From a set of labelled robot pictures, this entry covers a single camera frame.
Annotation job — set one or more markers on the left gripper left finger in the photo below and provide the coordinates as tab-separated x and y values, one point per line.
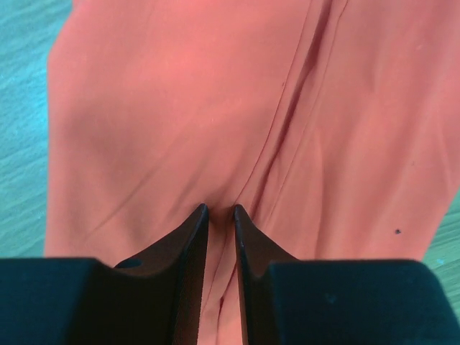
153	297

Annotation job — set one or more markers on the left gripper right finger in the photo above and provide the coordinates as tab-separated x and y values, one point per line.
284	300

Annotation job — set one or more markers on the orange t shirt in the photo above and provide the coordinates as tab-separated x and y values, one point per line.
334	123

